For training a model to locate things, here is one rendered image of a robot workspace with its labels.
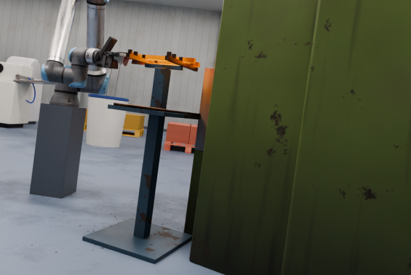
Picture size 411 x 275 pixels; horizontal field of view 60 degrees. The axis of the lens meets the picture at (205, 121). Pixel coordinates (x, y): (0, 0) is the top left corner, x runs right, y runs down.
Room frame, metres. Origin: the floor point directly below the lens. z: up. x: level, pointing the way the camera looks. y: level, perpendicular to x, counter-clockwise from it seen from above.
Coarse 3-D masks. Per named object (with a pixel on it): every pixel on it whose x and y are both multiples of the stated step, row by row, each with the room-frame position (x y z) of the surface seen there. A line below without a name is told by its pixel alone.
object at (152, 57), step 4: (116, 52) 1.87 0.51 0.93; (120, 52) 1.86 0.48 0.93; (116, 56) 1.86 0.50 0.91; (140, 56) 1.81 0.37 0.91; (148, 56) 1.80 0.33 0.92; (152, 56) 1.79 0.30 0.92; (156, 56) 1.78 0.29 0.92; (160, 56) 1.77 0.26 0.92; (164, 56) 1.76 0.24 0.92; (160, 60) 1.80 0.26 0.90; (164, 60) 1.78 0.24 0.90; (184, 60) 1.72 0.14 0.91; (188, 60) 1.71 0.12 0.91; (192, 60) 1.71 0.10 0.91
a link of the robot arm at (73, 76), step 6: (72, 66) 1.93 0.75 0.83; (78, 66) 1.92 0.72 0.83; (84, 66) 1.94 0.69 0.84; (66, 72) 1.92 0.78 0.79; (72, 72) 1.92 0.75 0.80; (78, 72) 1.92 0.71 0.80; (84, 72) 1.94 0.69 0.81; (66, 78) 1.92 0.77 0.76; (72, 78) 1.92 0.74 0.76; (78, 78) 1.92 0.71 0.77; (84, 78) 1.95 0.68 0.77; (72, 84) 1.92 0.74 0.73; (78, 84) 1.93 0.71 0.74; (84, 84) 1.96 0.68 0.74
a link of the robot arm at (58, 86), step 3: (66, 66) 2.35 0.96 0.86; (69, 66) 2.35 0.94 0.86; (57, 84) 2.35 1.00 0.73; (60, 84) 2.35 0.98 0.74; (63, 84) 2.34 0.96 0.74; (66, 84) 2.35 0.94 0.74; (54, 87) 2.38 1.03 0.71; (57, 87) 2.35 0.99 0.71; (60, 87) 2.34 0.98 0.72; (63, 87) 2.34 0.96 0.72; (66, 87) 2.35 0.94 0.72; (69, 87) 2.36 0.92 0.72; (72, 87) 2.37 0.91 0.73; (75, 87) 2.37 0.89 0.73; (78, 87) 2.37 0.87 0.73; (66, 90) 2.35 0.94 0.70; (69, 90) 2.36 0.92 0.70; (72, 90) 2.37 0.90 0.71; (75, 90) 2.39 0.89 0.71; (78, 90) 2.40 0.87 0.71
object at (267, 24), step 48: (240, 0) 1.55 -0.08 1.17; (288, 0) 1.44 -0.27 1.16; (240, 48) 1.53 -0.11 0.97; (288, 48) 1.43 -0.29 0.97; (240, 96) 1.52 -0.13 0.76; (288, 96) 1.42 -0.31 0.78; (240, 144) 1.50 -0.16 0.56; (288, 144) 1.40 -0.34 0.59; (240, 192) 1.49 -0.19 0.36; (288, 192) 1.39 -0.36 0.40; (192, 240) 1.59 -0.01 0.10; (240, 240) 1.47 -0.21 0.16
